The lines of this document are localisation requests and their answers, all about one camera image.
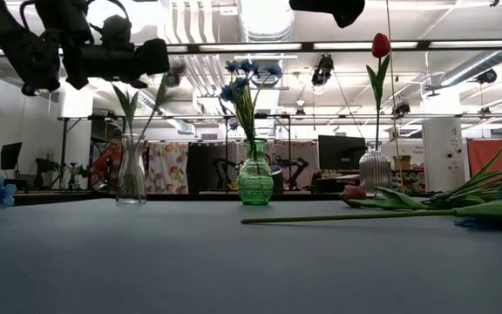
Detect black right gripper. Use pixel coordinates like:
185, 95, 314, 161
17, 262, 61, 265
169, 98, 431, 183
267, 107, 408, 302
288, 0, 366, 29

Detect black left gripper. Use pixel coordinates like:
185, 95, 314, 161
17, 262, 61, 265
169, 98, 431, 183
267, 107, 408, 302
61, 15, 170, 91

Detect tall smooth clear glass vase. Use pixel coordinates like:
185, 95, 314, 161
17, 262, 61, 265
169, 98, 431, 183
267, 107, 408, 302
115, 133, 148, 206

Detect green glass vase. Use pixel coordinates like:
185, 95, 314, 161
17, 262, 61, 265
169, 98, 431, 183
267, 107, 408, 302
235, 137, 275, 207

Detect ribbed clear glass vase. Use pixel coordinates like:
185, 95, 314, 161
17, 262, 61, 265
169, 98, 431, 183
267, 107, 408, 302
358, 141, 394, 198

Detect overhead light bar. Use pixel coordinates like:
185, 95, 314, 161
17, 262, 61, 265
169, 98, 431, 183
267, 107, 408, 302
0, 40, 502, 57

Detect person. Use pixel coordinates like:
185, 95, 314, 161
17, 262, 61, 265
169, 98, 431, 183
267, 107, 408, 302
90, 137, 124, 189

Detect floral curtain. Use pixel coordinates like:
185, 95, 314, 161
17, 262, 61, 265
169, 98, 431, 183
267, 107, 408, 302
146, 142, 190, 195

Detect black curtain panel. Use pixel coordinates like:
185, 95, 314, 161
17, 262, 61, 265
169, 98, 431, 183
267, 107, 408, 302
186, 141, 238, 194

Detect large black monitor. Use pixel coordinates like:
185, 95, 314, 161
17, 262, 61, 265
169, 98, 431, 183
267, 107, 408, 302
317, 134, 368, 172

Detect small black monitor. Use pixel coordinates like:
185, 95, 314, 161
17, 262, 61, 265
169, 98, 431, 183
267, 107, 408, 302
0, 141, 24, 172

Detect cardboard box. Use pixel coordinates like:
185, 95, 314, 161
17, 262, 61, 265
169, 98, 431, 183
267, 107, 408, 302
392, 154, 413, 172

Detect dark trash can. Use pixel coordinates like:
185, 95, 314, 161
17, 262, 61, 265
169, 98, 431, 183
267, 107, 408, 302
271, 165, 288, 195

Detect orange partition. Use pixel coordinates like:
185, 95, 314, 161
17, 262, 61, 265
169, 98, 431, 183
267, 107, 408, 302
467, 137, 502, 175

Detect silver ventilation duct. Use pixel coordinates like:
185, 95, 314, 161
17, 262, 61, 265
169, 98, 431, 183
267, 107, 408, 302
236, 0, 299, 137

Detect thin hanging cable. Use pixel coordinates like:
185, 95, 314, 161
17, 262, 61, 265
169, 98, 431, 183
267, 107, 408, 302
384, 0, 403, 175

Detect black workstation frame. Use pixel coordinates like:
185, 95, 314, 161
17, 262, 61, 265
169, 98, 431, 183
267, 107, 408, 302
57, 113, 294, 195

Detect black table frame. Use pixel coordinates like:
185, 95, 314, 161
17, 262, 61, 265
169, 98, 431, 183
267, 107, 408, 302
10, 191, 349, 202

